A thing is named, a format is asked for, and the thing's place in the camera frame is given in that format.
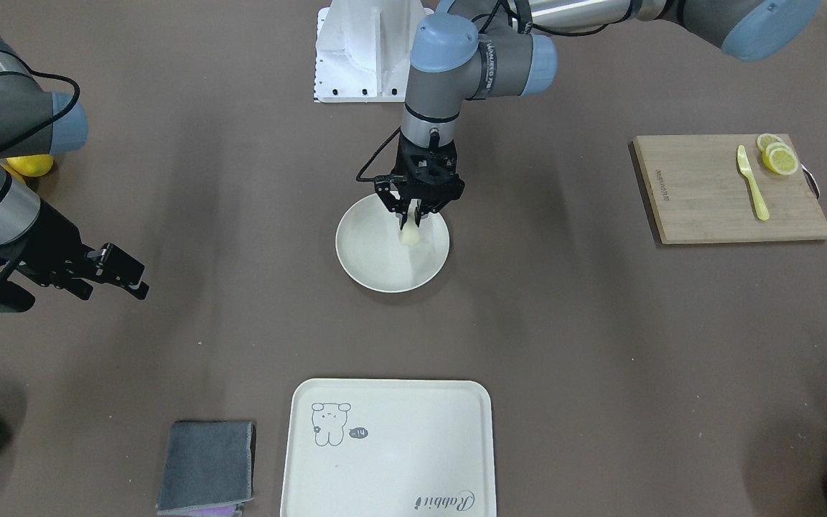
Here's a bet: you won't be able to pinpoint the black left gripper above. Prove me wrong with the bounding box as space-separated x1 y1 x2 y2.
374 136 465 231

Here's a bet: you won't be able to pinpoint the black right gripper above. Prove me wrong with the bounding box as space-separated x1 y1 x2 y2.
0 202 150 313

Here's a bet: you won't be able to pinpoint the white bun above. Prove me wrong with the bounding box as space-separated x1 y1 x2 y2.
400 202 421 246

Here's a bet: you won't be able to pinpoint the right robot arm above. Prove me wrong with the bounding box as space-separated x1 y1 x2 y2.
0 36 149 313

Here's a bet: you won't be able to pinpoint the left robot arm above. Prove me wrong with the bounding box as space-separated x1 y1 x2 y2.
370 1 820 231

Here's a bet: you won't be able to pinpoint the cream rectangular tray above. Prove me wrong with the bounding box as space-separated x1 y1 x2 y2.
280 378 497 516

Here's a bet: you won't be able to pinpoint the white round plate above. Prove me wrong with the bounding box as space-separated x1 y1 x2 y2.
335 194 451 292

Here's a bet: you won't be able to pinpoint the yellow lemon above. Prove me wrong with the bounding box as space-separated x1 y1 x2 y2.
6 154 55 177

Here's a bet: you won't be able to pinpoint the grey folded cloth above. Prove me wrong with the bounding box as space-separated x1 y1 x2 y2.
156 420 255 516

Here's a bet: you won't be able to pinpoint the wooden cutting board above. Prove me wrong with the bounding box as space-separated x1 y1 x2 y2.
632 134 827 245

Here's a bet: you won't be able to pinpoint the yellow plastic knife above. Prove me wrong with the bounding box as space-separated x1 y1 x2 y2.
736 144 770 220

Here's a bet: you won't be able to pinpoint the lemon slices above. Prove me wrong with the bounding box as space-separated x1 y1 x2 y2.
756 132 801 174

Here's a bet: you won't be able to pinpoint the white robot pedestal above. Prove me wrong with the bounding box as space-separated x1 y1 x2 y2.
313 1 434 103

